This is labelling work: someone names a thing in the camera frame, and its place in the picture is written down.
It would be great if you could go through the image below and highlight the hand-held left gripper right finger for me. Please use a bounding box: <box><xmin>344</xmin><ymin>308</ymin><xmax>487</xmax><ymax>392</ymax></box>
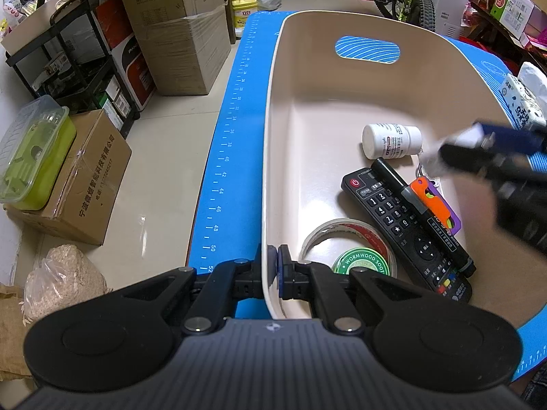
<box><xmin>268</xmin><ymin>245</ymin><xmax>428</xmax><ymax>334</ymax></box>

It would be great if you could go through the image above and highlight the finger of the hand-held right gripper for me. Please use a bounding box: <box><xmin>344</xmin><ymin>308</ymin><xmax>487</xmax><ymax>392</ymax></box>
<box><xmin>472</xmin><ymin>122</ymin><xmax>547</xmax><ymax>156</ymax></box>
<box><xmin>439</xmin><ymin>143</ymin><xmax>527</xmax><ymax>185</ymax></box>

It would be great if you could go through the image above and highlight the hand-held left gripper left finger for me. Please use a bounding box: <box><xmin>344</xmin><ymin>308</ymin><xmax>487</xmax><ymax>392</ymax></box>
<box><xmin>113</xmin><ymin>243</ymin><xmax>264</xmax><ymax>336</ymax></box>

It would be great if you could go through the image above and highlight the small white object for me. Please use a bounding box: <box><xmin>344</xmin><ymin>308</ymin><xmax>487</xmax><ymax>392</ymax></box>
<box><xmin>419</xmin><ymin>127</ymin><xmax>483</xmax><ymax>182</ymax></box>

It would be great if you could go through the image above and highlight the orange and purple toy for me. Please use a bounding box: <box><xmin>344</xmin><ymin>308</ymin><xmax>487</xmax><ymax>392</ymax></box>
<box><xmin>406</xmin><ymin>177</ymin><xmax>463</xmax><ymax>235</ymax></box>

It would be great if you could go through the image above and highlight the round green label tin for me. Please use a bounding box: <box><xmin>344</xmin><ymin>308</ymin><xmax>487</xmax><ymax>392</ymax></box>
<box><xmin>331</xmin><ymin>248</ymin><xmax>391</xmax><ymax>276</ymax></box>

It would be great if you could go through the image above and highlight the white pill bottle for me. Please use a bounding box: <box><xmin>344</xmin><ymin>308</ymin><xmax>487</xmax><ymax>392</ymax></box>
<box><xmin>362</xmin><ymin>123</ymin><xmax>423</xmax><ymax>161</ymax></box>

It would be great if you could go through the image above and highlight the black marker pen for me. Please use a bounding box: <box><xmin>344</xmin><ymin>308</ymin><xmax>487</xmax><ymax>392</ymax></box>
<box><xmin>370</xmin><ymin>158</ymin><xmax>477</xmax><ymax>278</ymax></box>

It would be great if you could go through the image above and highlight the clear tape roll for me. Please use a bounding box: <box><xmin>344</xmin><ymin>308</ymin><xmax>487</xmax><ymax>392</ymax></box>
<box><xmin>300</xmin><ymin>218</ymin><xmax>399</xmax><ymax>280</ymax></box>

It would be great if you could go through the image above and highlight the black remote control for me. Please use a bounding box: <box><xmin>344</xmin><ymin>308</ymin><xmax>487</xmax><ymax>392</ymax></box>
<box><xmin>341</xmin><ymin>166</ymin><xmax>473</xmax><ymax>304</ymax></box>

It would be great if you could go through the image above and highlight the beige plastic basin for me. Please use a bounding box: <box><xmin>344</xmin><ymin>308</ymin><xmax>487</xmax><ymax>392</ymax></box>
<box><xmin>262</xmin><ymin>10</ymin><xmax>547</xmax><ymax>329</ymax></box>

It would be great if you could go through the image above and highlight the printed tissue pack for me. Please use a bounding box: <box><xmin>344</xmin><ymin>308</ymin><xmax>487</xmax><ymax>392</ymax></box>
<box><xmin>498</xmin><ymin>62</ymin><xmax>547</xmax><ymax>131</ymax></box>

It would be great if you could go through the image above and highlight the dark wooden shelf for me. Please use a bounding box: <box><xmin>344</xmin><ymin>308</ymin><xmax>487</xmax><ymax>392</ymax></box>
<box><xmin>466</xmin><ymin>0</ymin><xmax>547</xmax><ymax>78</ymax></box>

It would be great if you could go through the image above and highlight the green and white box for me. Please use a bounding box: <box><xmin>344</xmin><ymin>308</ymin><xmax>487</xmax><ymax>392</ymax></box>
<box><xmin>491</xmin><ymin>0</ymin><xmax>537</xmax><ymax>45</ymax></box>

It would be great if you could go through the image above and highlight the white appliance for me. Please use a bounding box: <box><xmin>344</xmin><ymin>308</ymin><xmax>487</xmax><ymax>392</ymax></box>
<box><xmin>433</xmin><ymin>0</ymin><xmax>471</xmax><ymax>45</ymax></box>

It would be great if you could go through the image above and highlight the blue ruled mat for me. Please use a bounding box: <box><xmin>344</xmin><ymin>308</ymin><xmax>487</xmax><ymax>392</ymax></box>
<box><xmin>187</xmin><ymin>11</ymin><xmax>547</xmax><ymax>383</ymax></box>

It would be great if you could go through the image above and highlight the person's jeans leg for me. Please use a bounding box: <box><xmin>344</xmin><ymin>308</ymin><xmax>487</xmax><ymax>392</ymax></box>
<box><xmin>521</xmin><ymin>367</ymin><xmax>547</xmax><ymax>408</ymax></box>

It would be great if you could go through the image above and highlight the clear bag of sawdust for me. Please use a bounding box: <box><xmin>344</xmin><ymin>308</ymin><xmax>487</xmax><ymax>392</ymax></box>
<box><xmin>23</xmin><ymin>244</ymin><xmax>112</xmax><ymax>321</ymax></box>

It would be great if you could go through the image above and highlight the brown cardboard box red print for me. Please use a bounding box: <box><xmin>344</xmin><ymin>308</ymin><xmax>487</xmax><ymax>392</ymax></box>
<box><xmin>4</xmin><ymin>109</ymin><xmax>132</xmax><ymax>246</ymax></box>

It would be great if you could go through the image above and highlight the taped cardboard box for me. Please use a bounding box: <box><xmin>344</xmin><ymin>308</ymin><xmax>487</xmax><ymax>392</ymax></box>
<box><xmin>132</xmin><ymin>4</ymin><xmax>231</xmax><ymax>96</ymax></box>

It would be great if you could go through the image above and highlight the brown paper bag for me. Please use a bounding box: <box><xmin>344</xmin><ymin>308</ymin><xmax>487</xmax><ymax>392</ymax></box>
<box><xmin>0</xmin><ymin>282</ymin><xmax>35</xmax><ymax>379</ymax></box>

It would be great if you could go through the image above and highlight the green container clear lid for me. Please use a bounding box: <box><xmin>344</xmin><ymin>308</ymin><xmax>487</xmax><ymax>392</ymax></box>
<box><xmin>0</xmin><ymin>94</ymin><xmax>78</xmax><ymax>211</ymax></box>

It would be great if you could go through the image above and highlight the red and black box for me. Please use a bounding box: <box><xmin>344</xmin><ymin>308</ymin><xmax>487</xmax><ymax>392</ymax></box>
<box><xmin>96</xmin><ymin>0</ymin><xmax>157</xmax><ymax>112</ymax></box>

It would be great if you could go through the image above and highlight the yellow oil jug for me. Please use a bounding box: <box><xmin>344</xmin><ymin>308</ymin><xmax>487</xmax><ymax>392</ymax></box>
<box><xmin>231</xmin><ymin>0</ymin><xmax>261</xmax><ymax>41</ymax></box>

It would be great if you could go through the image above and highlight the black metal rack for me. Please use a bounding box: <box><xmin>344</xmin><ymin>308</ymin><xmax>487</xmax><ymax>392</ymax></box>
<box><xmin>5</xmin><ymin>0</ymin><xmax>139</xmax><ymax>137</ymax></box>

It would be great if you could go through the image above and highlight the beige box on rack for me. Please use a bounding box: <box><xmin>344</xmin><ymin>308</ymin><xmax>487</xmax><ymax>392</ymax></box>
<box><xmin>0</xmin><ymin>0</ymin><xmax>80</xmax><ymax>56</ymax></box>

